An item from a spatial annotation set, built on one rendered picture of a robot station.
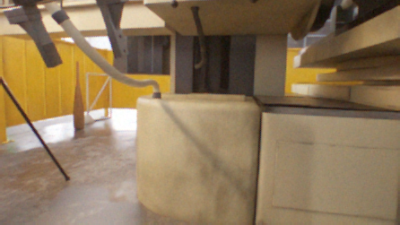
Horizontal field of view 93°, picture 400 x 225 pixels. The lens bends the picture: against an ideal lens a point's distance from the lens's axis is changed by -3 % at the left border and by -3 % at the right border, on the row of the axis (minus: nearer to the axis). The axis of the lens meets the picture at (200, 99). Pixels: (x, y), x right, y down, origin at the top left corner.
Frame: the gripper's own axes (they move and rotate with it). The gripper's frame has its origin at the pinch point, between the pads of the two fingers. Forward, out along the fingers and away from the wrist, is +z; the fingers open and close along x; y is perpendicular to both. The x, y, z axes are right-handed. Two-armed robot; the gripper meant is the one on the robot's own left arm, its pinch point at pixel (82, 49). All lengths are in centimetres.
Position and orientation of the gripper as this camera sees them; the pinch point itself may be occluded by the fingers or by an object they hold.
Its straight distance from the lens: 40.1
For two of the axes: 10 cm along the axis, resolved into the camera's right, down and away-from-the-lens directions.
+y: 0.9, -4.7, 8.8
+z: 1.5, 8.8, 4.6
